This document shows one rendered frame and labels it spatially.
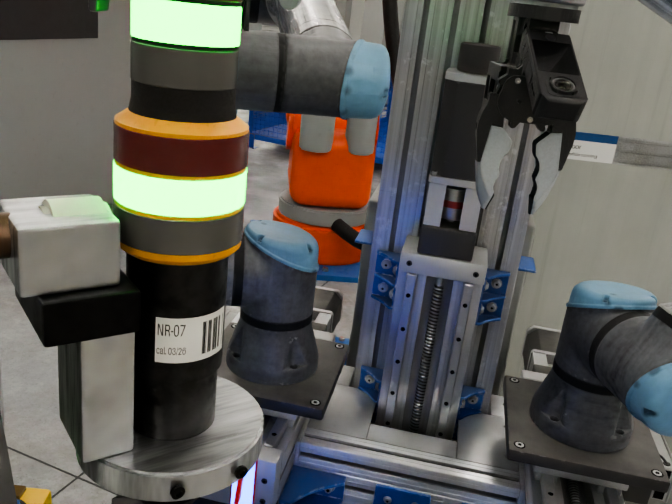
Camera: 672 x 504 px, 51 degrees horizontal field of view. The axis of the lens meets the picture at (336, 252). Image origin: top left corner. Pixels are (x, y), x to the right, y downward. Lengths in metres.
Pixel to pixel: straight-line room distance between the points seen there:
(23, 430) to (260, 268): 1.94
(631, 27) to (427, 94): 1.11
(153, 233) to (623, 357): 0.82
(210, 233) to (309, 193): 4.02
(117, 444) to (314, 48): 0.49
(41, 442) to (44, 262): 2.60
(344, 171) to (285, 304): 3.18
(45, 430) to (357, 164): 2.31
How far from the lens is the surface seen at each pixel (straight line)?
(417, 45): 1.14
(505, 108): 0.75
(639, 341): 0.98
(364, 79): 0.68
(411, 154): 1.16
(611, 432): 1.13
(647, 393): 0.95
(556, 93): 0.68
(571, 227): 2.23
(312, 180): 4.22
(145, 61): 0.23
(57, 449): 2.77
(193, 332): 0.25
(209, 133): 0.22
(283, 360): 1.11
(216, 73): 0.22
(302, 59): 0.68
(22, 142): 4.50
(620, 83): 2.18
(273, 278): 1.06
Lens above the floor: 1.62
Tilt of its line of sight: 20 degrees down
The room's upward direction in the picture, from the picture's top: 7 degrees clockwise
